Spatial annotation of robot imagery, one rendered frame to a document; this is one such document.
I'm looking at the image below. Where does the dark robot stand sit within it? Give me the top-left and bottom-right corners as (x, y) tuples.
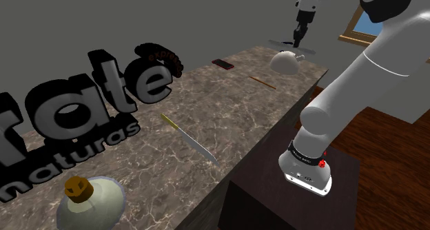
(218, 121), (362, 230)

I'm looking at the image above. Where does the black phone with red case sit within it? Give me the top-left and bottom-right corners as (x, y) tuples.
(211, 58), (235, 71)

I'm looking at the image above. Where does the knife with yellow handle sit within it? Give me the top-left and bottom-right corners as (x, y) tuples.
(159, 113), (221, 168)

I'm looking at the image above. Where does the glass bottle with brown cork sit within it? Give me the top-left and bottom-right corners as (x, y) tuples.
(56, 176), (127, 230)

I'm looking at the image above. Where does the window with wooden frame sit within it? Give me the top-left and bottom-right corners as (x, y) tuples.
(338, 4), (430, 64)

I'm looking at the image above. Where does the white round teapot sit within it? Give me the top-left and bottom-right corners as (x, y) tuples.
(269, 50), (306, 76)

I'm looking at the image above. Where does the brown pencil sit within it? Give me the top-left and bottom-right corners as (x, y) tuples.
(248, 75), (277, 90)

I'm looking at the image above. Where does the large black lettering sign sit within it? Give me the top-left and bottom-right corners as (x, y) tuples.
(0, 43), (185, 204)

